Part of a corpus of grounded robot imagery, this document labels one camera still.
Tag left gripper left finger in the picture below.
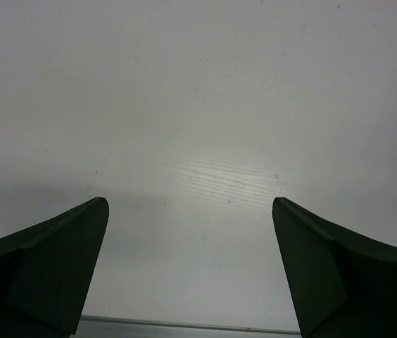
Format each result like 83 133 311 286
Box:
0 197 109 337

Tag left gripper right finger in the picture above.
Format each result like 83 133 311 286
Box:
272 197 397 337

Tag aluminium front rail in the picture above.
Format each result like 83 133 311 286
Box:
74 315 300 337

